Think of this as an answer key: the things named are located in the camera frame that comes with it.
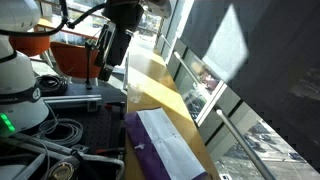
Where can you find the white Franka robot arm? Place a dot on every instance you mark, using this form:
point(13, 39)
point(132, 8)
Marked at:
point(20, 73)

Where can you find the aluminium extrusion bar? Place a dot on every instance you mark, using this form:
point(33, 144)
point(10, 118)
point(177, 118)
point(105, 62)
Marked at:
point(71, 99)

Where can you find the purple cloth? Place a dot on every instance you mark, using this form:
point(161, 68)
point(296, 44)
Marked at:
point(146, 156)

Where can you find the clear plastic cup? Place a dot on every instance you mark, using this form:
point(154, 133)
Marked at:
point(136, 94)

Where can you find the metal window handrail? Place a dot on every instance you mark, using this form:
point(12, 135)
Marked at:
point(181, 61)
point(243, 143)

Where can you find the dark roller window shade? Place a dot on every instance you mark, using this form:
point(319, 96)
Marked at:
point(276, 66)

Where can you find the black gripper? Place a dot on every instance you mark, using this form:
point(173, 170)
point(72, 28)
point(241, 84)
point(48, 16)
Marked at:
point(116, 40)

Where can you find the black camera stand pole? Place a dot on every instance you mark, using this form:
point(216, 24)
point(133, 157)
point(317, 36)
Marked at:
point(88, 66)

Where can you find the white cloth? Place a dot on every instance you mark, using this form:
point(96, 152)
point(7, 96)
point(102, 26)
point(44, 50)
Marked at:
point(170, 143)

